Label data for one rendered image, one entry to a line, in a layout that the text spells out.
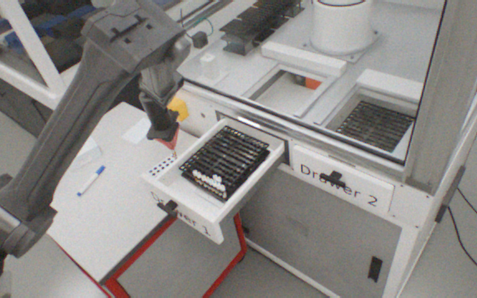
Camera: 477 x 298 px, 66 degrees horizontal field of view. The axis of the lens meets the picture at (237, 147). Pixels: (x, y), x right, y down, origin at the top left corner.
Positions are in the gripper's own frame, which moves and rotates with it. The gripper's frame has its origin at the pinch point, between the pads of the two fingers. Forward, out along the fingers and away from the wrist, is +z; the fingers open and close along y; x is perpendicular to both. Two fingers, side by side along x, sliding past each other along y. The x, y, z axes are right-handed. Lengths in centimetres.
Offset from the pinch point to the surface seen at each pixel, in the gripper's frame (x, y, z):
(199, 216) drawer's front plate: -12.8, -19.6, 4.5
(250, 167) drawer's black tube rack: -21.4, 1.8, 10.4
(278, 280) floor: -23, 4, 98
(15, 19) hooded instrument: 62, 33, -24
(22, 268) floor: 114, -9, 96
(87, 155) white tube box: 42.5, 9.2, 17.8
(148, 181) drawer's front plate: 4.9, -10.4, 3.8
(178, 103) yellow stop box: 8.7, 26.3, 7.3
